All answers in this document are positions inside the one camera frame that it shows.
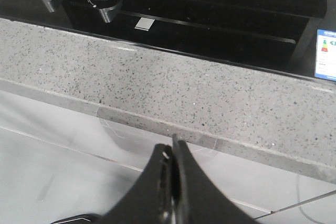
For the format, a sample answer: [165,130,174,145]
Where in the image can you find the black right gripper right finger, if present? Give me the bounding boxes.
[172,134,257,223]

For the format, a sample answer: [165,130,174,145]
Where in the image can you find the black glass gas cooktop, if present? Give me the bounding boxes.
[1,0,335,82]

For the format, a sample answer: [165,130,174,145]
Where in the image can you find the blue energy label sticker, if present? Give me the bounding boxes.
[314,29,336,81]

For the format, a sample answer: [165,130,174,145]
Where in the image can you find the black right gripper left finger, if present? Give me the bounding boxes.
[98,144,173,223]

